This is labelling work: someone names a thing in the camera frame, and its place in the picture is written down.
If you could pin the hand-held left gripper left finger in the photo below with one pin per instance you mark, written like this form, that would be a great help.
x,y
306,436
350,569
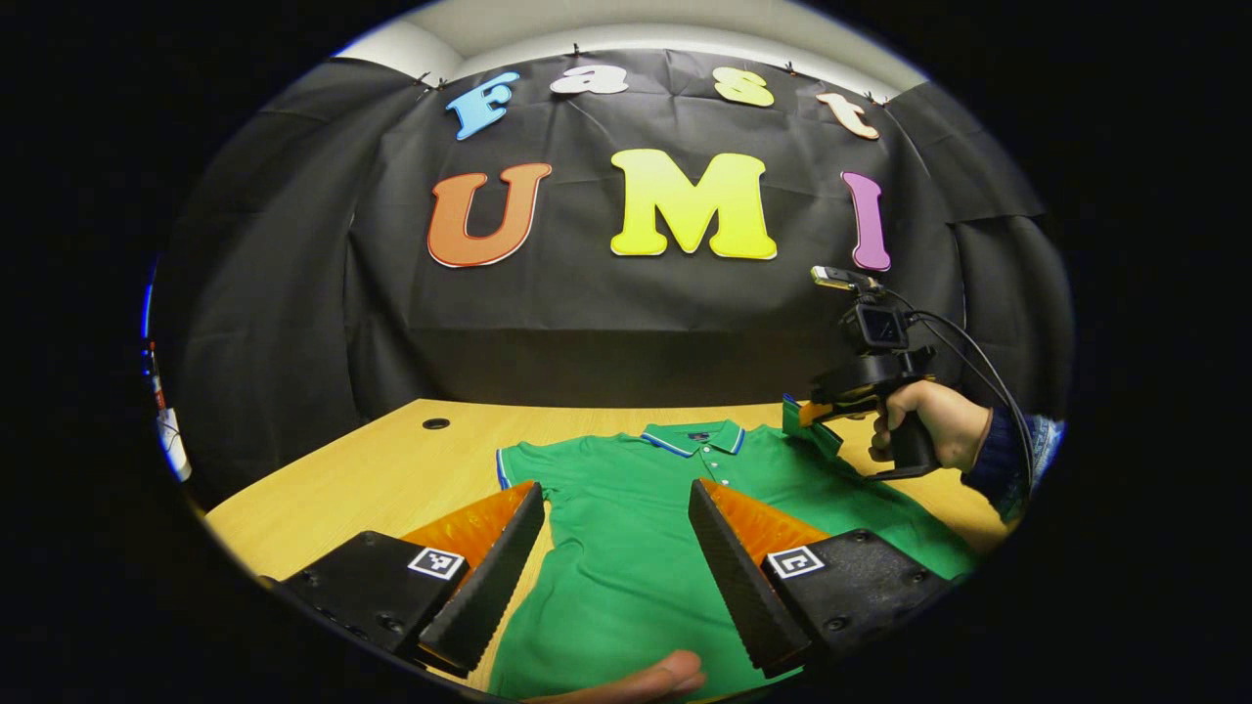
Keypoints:
x,y
494,587

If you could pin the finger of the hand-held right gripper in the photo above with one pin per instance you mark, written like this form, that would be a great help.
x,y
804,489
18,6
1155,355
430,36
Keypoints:
x,y
831,409

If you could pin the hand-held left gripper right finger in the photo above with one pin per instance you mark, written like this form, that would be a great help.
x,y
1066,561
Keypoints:
x,y
738,587

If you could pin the green T-shirt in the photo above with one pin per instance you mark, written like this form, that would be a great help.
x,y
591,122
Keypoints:
x,y
626,548

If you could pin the black backdrop cloth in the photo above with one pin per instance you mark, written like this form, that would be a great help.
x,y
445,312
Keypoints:
x,y
606,323

